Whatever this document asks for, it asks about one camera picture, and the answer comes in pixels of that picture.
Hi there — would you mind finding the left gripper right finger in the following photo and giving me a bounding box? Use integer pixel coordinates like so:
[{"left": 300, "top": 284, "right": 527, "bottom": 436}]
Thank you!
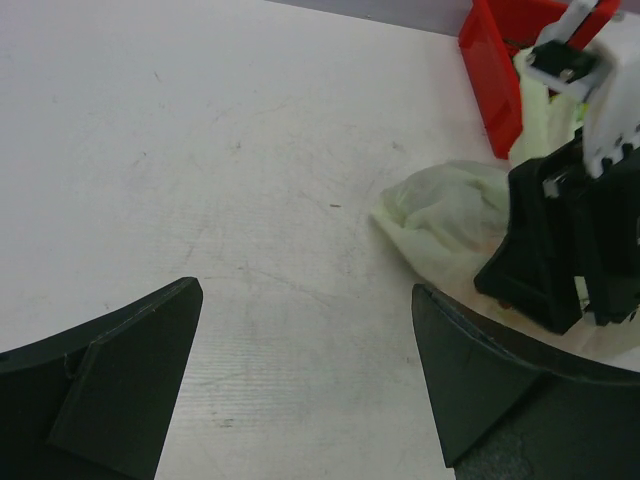
[{"left": 411, "top": 284, "right": 639, "bottom": 479}]

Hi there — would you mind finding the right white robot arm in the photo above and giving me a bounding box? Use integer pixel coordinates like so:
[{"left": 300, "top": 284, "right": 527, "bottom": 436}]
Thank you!
[{"left": 475, "top": 41, "right": 639, "bottom": 334}]

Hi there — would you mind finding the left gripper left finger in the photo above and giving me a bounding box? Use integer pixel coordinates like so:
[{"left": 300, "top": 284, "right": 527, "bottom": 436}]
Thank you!
[{"left": 1, "top": 277, "right": 203, "bottom": 479}]

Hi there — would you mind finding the red plastic tray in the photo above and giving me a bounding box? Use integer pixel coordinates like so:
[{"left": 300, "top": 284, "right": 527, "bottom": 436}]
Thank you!
[{"left": 458, "top": 0, "right": 576, "bottom": 161}]

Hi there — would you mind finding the pale green plastic bag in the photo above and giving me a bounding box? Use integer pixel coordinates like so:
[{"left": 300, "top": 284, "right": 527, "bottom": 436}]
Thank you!
[{"left": 372, "top": 40, "right": 639, "bottom": 371}]

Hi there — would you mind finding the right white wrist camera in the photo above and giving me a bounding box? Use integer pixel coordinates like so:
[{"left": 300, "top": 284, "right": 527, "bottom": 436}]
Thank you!
[{"left": 524, "top": 1, "right": 620, "bottom": 102}]

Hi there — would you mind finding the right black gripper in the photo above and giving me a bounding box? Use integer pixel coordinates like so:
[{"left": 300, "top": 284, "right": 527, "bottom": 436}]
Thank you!
[{"left": 474, "top": 131, "right": 639, "bottom": 334}]

